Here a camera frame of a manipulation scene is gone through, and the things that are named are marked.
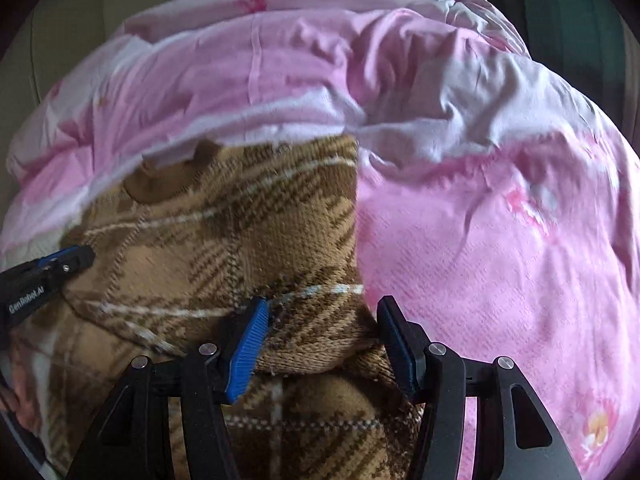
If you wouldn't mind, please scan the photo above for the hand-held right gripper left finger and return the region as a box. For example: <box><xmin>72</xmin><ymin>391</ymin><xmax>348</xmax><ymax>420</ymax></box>
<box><xmin>65</xmin><ymin>296</ymin><xmax>273</xmax><ymax>480</ymax></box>

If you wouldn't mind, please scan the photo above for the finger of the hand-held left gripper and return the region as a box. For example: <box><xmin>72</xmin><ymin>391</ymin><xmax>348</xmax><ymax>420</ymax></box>
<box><xmin>39</xmin><ymin>244</ymin><xmax>96</xmax><ymax>276</ymax></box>

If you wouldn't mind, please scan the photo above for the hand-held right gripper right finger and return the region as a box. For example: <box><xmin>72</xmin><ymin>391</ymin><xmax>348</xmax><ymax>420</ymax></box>
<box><xmin>376</xmin><ymin>296</ymin><xmax>583</xmax><ymax>480</ymax></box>

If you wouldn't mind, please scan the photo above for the brown plaid knitted sweater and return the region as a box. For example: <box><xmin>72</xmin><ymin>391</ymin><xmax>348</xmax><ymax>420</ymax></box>
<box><xmin>42</xmin><ymin>132</ymin><xmax>426</xmax><ymax>480</ymax></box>

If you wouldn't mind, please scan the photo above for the person's left hand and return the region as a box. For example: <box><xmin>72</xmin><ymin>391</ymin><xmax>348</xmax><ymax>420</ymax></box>
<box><xmin>0</xmin><ymin>355</ymin><xmax>43</xmax><ymax>441</ymax></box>

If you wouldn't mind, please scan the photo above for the pink floral blanket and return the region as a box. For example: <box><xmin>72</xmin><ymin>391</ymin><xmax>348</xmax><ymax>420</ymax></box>
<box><xmin>0</xmin><ymin>0</ymin><xmax>640</xmax><ymax>480</ymax></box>

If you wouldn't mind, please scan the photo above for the dark green curtain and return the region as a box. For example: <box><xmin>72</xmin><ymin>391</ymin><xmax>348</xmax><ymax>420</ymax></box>
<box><xmin>517</xmin><ymin>0</ymin><xmax>640</xmax><ymax>128</ymax></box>

